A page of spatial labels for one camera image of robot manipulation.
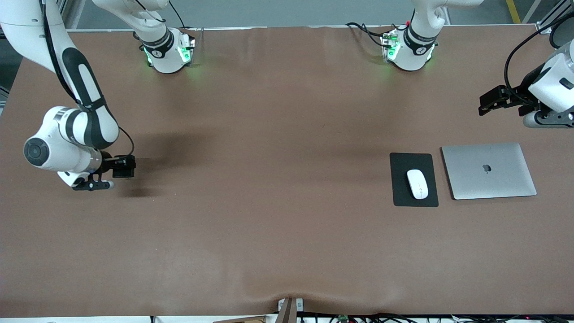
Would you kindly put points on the small green circuit board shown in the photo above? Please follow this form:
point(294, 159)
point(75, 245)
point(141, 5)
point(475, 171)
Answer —
point(343, 319)

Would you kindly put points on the black mouse pad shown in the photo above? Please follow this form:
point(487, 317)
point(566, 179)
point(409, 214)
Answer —
point(401, 188)

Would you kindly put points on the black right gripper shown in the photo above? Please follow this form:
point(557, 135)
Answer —
point(107, 162)

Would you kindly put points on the white computer mouse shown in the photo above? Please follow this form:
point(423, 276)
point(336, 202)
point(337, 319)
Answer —
point(417, 184)

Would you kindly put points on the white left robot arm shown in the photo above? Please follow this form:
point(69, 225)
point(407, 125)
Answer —
point(410, 56)

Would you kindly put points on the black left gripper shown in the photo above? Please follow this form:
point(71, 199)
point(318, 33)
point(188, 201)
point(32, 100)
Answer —
point(516, 97)

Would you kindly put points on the silver laptop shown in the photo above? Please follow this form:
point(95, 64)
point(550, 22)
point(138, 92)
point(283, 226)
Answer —
point(489, 179)

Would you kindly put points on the aluminium frame profile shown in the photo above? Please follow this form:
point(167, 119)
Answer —
point(554, 15)
point(66, 13)

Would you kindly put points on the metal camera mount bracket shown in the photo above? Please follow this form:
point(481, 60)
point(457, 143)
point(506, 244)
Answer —
point(289, 309)

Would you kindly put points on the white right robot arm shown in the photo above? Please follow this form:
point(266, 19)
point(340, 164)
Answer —
point(67, 148)

